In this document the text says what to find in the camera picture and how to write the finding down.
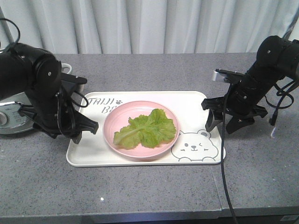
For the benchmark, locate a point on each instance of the green electric cooking pot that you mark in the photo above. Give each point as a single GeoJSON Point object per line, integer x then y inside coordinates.
{"type": "Point", "coordinates": [14, 116]}

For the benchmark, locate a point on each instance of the cream bear serving tray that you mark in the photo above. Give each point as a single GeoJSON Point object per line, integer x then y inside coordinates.
{"type": "Point", "coordinates": [194, 145]}

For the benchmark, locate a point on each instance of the green lettuce leaf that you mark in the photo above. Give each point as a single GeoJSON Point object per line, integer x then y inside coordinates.
{"type": "Point", "coordinates": [147, 130]}

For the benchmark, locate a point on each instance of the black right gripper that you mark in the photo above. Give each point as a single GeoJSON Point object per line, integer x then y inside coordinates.
{"type": "Point", "coordinates": [240, 102]}

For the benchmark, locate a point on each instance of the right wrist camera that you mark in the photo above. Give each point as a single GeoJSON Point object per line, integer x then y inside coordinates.
{"type": "Point", "coordinates": [226, 76]}

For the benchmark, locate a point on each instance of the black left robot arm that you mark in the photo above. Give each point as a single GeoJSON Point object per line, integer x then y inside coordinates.
{"type": "Point", "coordinates": [33, 55]}

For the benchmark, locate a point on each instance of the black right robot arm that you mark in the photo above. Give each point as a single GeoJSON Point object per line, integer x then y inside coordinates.
{"type": "Point", "coordinates": [276, 58]}

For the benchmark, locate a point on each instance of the white pleated curtain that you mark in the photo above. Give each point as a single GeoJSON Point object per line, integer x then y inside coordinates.
{"type": "Point", "coordinates": [147, 26]}

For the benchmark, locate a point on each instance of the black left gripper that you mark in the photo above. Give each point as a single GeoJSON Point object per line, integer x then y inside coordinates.
{"type": "Point", "coordinates": [56, 115]}

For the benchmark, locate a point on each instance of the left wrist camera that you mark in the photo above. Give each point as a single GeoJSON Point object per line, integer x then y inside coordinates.
{"type": "Point", "coordinates": [73, 83]}

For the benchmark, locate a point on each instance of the pink round plate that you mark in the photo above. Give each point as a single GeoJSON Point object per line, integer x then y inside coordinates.
{"type": "Point", "coordinates": [118, 118]}

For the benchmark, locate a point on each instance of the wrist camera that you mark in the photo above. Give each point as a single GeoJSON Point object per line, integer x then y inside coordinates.
{"type": "Point", "coordinates": [73, 83]}
{"type": "Point", "coordinates": [226, 76]}

